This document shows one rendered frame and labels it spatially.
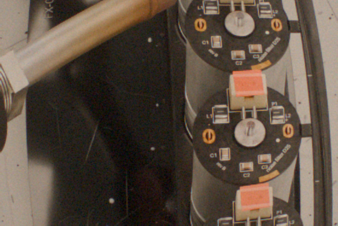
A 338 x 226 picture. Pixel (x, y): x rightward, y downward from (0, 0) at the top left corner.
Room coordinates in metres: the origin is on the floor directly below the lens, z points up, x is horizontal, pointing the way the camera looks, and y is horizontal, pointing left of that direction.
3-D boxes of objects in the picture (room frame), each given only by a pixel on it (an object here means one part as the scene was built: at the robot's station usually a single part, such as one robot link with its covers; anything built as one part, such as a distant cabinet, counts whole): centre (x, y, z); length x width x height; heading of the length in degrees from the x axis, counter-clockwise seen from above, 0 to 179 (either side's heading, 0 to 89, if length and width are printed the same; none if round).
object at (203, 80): (0.19, -0.02, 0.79); 0.02 x 0.02 x 0.05
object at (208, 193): (0.16, -0.02, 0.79); 0.02 x 0.02 x 0.05
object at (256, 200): (0.14, -0.02, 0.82); 0.01 x 0.01 x 0.01; 3
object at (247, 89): (0.17, -0.02, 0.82); 0.01 x 0.01 x 0.01; 3
